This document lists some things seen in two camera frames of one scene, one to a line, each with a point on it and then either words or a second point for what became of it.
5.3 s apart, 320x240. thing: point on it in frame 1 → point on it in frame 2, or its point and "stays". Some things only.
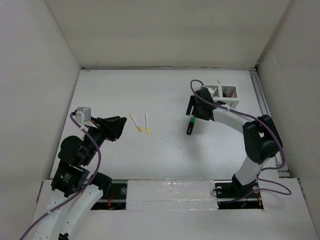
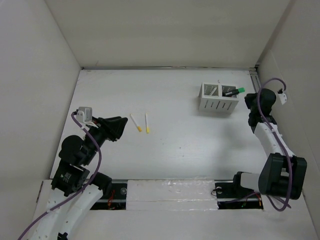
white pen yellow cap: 147,129 stays
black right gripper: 193,102 → 249,97
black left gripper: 116,123 stays
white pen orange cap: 138,127 stays
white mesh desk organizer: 226,93 stays
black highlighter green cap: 192,121 → 235,92
